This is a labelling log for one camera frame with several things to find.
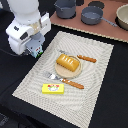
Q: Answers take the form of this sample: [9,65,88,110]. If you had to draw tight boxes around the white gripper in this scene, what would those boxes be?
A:
[6,12,51,55]

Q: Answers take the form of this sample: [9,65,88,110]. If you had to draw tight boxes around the orange bread loaf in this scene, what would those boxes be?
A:
[56,54,79,72]

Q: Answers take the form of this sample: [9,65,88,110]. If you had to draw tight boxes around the yellow butter box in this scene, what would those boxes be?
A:
[42,84,64,94]

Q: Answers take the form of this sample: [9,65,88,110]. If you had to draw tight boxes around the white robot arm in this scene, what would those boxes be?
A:
[6,0,51,55]

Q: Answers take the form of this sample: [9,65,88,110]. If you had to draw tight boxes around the grey pot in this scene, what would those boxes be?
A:
[54,0,76,19]

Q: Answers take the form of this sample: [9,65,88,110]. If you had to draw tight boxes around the round beige plate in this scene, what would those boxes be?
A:
[55,55,82,78]

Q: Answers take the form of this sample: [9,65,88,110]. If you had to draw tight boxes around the brown wooden tray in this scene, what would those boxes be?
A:
[50,0,128,42]

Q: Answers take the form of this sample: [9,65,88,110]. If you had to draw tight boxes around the white woven placemat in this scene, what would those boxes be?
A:
[12,30,115,128]

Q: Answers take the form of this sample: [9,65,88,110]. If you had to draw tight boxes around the beige bowl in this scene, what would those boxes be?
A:
[116,4,128,30]

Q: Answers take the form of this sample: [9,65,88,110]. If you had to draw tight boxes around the grey saucepan with handle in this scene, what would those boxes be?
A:
[81,6,116,27]

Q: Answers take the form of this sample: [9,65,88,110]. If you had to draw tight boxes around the knife with orange handle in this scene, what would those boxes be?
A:
[57,49,97,63]

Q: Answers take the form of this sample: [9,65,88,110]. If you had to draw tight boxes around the fork with orange handle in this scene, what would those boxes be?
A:
[43,71,84,89]

